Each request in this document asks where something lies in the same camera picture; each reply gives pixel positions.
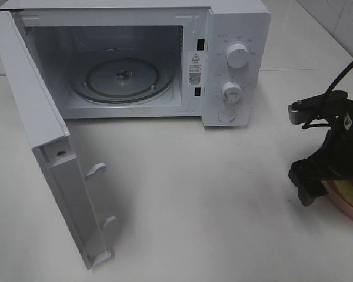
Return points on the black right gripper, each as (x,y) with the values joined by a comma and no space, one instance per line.
(332,161)

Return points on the pink round plate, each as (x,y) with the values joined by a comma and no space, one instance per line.
(337,200)

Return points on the round white door button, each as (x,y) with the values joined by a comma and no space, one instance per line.
(226,115)

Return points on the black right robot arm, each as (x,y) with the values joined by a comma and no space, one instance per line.
(311,123)

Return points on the lower white timer knob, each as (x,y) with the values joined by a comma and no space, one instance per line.
(231,92)

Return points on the upper white power knob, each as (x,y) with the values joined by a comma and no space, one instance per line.
(237,55)

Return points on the white warning sticker with QR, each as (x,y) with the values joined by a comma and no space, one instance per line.
(196,67)

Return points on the white microwave oven body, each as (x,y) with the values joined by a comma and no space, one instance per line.
(64,29)

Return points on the glass microwave turntable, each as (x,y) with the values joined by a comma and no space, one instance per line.
(120,76)

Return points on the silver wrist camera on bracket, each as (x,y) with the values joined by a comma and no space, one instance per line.
(331,107)

